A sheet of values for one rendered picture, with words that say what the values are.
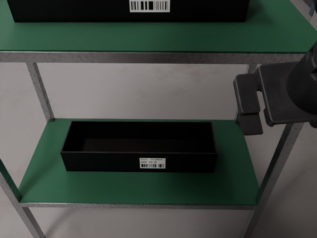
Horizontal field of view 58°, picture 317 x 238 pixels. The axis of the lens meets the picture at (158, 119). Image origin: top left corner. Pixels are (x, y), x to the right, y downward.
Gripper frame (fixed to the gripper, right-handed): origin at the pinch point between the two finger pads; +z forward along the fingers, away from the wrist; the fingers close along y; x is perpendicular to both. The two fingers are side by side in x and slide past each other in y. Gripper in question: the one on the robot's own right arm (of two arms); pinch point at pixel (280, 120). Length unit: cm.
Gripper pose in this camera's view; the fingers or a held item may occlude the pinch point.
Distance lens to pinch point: 40.5
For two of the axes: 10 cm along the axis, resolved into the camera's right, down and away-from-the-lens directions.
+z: 0.2, 3.5, 9.4
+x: 0.8, 9.3, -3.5
